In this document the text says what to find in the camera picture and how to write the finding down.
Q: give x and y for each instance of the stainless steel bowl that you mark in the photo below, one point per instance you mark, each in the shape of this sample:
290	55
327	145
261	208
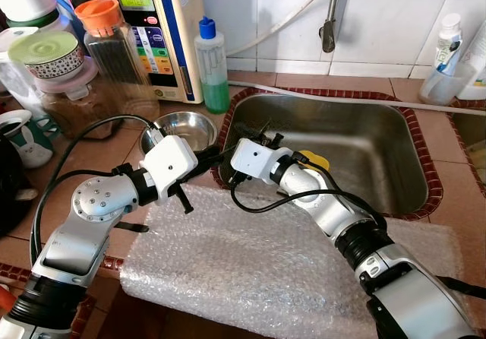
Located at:
190	130

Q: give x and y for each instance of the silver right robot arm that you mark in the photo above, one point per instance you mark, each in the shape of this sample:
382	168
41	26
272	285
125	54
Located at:
410	293

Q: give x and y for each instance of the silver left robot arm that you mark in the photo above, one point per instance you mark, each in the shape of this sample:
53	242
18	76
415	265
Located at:
76	232

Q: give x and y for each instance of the black tape strip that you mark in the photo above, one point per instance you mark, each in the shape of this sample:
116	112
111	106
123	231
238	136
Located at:
133	226
463	287

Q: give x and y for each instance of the green dish soap bottle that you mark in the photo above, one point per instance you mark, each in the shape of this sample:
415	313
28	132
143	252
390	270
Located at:
213	80

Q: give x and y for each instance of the stainless steel sink basin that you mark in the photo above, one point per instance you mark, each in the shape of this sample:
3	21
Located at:
477	130
357	141

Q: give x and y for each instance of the clear bubble wrap sheet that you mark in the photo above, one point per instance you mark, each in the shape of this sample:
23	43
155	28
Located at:
250	270

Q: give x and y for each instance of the metal faucet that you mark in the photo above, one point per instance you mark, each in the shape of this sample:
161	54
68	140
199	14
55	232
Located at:
329	31

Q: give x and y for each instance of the cream water purifier appliance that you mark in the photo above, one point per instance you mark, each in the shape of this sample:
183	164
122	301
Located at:
171	35

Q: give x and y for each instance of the glass jar orange lid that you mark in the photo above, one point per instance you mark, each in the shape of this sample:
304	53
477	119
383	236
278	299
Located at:
121	65

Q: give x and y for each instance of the brown powder jar pink lid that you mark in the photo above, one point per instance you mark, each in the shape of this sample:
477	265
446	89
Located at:
72	111

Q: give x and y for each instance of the white rabbit mug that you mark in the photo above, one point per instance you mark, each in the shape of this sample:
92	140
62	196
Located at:
26	145

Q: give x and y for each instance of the clear plastic cup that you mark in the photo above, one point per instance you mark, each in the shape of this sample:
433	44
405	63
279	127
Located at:
440	88

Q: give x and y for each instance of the black electric kettle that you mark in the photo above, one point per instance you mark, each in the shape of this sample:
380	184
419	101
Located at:
11	194

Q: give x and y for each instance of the white plastic bottle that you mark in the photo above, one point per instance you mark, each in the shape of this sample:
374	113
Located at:
477	65

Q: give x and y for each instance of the patterned tin green lid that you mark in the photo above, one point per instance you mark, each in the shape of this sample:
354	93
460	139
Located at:
45	54

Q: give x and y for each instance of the white tube blue print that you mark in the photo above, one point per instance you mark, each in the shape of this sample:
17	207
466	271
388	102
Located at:
448	39

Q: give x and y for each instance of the clear plastic container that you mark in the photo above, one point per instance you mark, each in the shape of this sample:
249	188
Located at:
15	73

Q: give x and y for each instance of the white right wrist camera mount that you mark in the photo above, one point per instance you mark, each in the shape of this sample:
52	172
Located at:
258	160

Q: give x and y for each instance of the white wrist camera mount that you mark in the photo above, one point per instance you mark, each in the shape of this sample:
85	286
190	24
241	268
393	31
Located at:
168	164
258	160

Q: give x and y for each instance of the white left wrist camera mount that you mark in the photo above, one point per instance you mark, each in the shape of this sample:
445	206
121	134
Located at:
168	164

